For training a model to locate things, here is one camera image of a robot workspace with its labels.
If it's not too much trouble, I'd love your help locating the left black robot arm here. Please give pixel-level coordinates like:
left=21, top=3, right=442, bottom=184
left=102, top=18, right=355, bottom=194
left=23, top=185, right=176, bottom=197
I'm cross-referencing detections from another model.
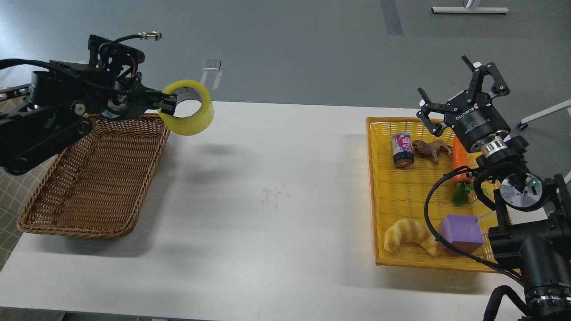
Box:
left=0, top=31, right=176, bottom=176

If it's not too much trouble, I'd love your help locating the orange toy carrot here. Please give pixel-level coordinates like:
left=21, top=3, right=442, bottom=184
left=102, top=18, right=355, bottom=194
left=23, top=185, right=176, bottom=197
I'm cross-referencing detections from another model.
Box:
left=451, top=136, right=474, bottom=207

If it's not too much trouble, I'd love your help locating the purple foam block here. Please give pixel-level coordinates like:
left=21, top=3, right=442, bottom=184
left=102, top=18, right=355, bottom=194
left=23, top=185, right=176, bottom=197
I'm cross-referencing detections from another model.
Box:
left=439, top=214, right=484, bottom=254

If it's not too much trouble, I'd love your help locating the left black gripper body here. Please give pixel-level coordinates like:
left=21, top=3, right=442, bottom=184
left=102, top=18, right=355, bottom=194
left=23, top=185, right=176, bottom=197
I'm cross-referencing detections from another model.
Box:
left=102, top=85, right=159, bottom=121

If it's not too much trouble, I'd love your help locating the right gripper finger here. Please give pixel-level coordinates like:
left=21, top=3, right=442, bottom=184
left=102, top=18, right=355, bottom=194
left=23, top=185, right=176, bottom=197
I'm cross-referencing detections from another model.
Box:
left=461, top=55, right=510, bottom=106
left=416, top=87, right=453, bottom=137

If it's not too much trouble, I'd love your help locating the beige checkered cloth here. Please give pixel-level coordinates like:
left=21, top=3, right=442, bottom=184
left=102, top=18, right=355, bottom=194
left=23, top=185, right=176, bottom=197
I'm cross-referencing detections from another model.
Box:
left=0, top=167, right=43, bottom=268

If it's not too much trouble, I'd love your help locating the toy croissant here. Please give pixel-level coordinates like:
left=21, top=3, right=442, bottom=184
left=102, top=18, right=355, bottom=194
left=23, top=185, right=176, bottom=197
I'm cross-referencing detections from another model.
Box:
left=383, top=218, right=443, bottom=257

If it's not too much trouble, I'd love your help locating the brown toy animal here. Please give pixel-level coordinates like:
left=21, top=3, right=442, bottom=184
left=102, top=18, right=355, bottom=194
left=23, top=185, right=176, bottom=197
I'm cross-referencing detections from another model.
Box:
left=412, top=140, right=453, bottom=165

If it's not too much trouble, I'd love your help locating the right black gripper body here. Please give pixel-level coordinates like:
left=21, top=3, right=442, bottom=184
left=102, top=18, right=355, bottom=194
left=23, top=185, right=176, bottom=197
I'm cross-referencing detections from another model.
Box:
left=444, top=91, right=511, bottom=152

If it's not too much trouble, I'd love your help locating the yellow tape roll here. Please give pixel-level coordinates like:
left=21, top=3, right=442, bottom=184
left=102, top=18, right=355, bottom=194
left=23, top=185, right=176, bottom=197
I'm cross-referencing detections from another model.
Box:
left=158, top=79, right=215, bottom=136

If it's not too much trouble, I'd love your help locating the white wheeled stand leg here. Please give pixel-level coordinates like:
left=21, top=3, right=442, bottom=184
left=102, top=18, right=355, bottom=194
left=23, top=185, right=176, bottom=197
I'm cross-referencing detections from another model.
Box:
left=516, top=99, right=571, bottom=130

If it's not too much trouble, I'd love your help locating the yellow plastic basket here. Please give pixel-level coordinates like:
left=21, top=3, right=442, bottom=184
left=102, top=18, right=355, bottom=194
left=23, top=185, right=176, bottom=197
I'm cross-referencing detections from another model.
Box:
left=365, top=117, right=498, bottom=273

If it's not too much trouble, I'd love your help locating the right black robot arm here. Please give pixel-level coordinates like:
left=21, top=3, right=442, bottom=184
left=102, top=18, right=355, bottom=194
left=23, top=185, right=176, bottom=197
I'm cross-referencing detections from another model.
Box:
left=417, top=56, right=571, bottom=321

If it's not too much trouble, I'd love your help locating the brown wicker basket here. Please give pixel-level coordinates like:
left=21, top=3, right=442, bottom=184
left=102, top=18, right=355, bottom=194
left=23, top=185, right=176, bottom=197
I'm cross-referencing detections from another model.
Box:
left=17, top=113, right=170, bottom=239

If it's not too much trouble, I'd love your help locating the white stand base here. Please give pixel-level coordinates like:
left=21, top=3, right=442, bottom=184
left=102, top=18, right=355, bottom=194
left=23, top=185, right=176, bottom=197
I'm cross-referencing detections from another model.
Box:
left=431, top=0, right=510, bottom=15

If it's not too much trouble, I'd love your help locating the small drink can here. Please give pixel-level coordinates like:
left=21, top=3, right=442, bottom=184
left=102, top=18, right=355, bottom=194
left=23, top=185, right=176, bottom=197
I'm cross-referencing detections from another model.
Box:
left=392, top=132, right=415, bottom=169

